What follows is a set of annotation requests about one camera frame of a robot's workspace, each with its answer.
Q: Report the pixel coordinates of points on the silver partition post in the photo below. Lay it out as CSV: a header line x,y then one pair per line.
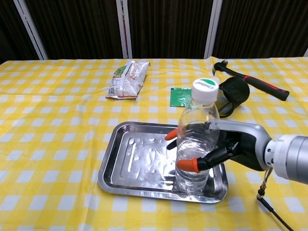
x,y
213,29
124,29
31,29

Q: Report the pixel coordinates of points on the yellow checkered tablecloth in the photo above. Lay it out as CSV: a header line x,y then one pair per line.
x,y
48,144

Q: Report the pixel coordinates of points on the metal tray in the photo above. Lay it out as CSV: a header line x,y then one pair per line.
x,y
144,156

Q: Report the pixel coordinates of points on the black mesh pen holder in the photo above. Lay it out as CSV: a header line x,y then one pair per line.
x,y
234,91

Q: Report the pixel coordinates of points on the green sachet packet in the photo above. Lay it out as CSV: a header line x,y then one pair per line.
x,y
179,97

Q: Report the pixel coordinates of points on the white snack bag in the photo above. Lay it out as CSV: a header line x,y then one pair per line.
x,y
127,79

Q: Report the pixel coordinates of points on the black red claw hammer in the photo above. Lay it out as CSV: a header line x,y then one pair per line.
x,y
264,85

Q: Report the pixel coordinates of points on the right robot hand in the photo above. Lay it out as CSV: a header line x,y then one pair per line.
x,y
245,144

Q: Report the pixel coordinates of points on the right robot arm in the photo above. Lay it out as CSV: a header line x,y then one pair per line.
x,y
291,156

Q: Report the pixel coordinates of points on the clear plastic bottle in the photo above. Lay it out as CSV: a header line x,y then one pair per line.
x,y
199,108

